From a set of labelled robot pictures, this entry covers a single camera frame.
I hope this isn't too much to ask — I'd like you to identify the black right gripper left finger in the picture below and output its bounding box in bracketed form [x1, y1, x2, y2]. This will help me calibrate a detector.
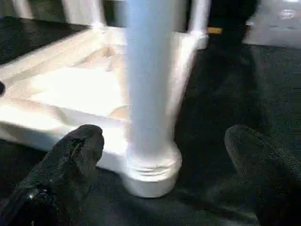
[0, 124, 105, 226]

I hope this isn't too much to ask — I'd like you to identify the black cabinet with gold label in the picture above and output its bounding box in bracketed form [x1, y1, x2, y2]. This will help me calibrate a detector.
[207, 0, 259, 43]

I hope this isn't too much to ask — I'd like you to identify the white plastic table top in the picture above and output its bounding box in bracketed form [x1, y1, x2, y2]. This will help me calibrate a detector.
[0, 26, 210, 198]

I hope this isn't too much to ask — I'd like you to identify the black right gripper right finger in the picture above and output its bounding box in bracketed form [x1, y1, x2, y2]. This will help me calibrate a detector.
[224, 124, 301, 226]

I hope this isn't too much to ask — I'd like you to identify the black work mat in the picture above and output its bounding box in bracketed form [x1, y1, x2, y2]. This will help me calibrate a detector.
[0, 16, 301, 226]

